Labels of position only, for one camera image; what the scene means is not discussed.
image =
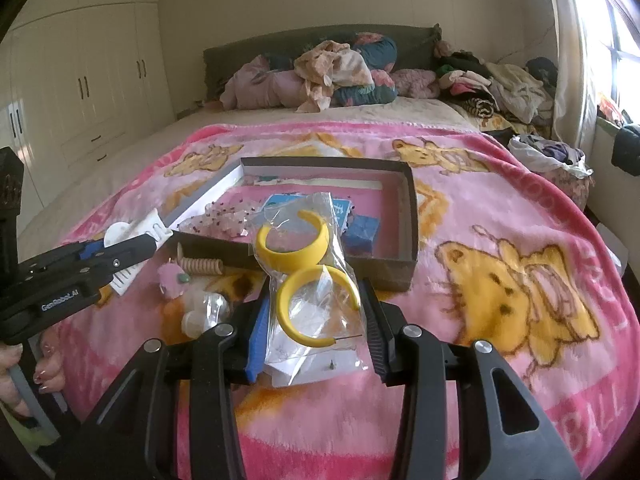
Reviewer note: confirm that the window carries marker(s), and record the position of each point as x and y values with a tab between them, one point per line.
627	40

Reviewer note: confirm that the pink pom-pom hair clip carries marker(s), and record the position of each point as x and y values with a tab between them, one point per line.
172	280

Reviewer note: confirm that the pink printed blanket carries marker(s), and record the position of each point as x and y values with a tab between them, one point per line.
500	210

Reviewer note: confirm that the pearl hair clip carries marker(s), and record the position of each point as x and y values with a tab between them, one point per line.
207	312

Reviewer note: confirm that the cream curtain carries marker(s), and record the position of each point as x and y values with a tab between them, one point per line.
575	50

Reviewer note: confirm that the beige floral cloth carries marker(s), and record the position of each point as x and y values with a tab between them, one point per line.
335	70

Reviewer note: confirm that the clear plastic earring bag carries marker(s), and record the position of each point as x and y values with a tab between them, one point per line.
320	320

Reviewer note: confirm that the pink pillow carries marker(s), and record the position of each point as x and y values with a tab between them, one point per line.
265	87

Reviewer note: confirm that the dark blue floral pillow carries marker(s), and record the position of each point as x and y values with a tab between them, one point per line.
380	52

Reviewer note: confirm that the white hair claw clip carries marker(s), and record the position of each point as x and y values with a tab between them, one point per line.
125	230

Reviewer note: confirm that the person's left hand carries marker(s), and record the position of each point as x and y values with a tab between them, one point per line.
50	365

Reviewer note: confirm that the pink fluffy cloth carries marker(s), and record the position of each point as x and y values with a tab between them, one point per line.
415	82

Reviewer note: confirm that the pile of clothes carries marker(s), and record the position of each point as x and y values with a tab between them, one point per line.
505	85

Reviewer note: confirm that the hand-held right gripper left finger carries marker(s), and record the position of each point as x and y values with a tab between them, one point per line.
260	332

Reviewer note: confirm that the small blue box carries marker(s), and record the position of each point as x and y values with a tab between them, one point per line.
361	235

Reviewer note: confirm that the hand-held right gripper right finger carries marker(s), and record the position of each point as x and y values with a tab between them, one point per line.
375	330

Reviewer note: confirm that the blue printed booklet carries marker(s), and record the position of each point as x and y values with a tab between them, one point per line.
285	204

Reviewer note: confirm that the beige bedspread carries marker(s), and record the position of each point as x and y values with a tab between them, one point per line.
150	150

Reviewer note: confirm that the yellow hoop earring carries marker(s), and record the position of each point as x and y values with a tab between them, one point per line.
290	320
280	255

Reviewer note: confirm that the dark cardboard box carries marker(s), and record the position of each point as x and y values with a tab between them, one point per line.
407	220

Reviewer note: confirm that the sheer pink scrunchie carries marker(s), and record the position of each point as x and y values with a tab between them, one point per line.
225	220

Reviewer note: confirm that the dark green headboard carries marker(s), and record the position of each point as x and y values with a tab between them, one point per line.
235	55

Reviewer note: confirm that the white plastic bag of clothes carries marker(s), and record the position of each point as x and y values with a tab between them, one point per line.
545	152

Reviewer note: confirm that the cream wardrobe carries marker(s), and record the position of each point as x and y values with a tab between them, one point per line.
85	70

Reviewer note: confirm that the dark cloth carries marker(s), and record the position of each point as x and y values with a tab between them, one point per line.
627	152

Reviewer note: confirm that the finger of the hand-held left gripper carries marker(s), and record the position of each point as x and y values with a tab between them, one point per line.
135	246
100	267

